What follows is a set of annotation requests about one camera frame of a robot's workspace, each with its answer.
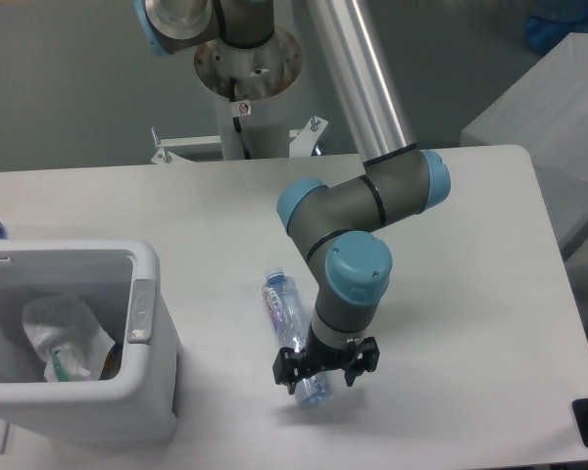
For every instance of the blue bag in background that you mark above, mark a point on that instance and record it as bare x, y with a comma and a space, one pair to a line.
549, 22

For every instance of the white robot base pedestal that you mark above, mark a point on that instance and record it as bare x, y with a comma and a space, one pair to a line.
252, 91

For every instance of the white plastic wrapper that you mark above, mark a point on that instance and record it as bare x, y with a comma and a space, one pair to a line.
67, 338

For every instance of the white plastic trash can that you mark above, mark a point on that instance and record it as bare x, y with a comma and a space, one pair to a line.
120, 281

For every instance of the blue and yellow packet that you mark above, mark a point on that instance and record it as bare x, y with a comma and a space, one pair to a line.
113, 363

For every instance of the white covered box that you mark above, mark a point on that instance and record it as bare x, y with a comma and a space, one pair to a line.
546, 113

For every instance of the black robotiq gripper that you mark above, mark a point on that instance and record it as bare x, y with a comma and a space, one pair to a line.
326, 350

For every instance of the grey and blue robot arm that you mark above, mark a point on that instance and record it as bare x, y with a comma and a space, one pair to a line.
332, 227

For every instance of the clear crushed plastic bottle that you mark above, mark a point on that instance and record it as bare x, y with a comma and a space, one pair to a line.
290, 323

